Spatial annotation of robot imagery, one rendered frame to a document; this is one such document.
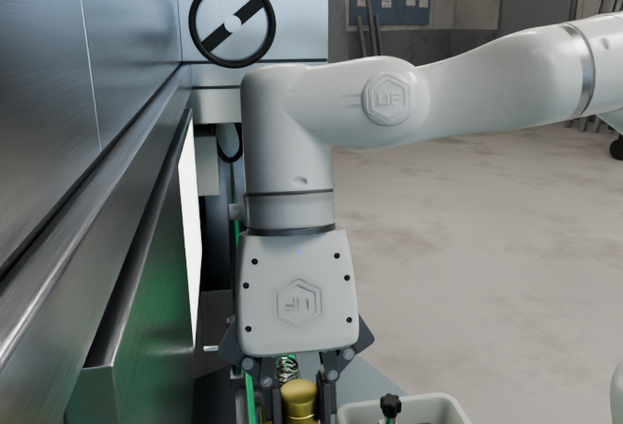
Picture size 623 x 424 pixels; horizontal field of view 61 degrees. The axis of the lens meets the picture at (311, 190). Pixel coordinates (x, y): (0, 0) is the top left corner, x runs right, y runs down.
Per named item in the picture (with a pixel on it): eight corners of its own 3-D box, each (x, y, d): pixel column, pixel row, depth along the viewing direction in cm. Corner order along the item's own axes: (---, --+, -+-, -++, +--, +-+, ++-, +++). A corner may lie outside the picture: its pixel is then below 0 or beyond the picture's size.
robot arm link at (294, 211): (227, 197, 41) (229, 233, 41) (341, 191, 42) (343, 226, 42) (228, 193, 48) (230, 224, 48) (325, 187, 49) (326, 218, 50)
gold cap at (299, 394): (277, 419, 49) (276, 379, 47) (316, 415, 49) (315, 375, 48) (282, 449, 45) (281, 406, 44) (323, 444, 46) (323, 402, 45)
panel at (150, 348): (189, 254, 124) (177, 109, 114) (202, 253, 125) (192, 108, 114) (126, 759, 40) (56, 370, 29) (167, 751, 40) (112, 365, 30)
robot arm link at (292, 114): (403, 70, 50) (437, 45, 40) (407, 183, 50) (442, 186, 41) (240, 74, 48) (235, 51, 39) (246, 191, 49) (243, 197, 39)
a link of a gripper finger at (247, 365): (240, 361, 44) (244, 441, 44) (279, 357, 44) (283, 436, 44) (239, 348, 47) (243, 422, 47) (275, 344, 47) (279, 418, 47)
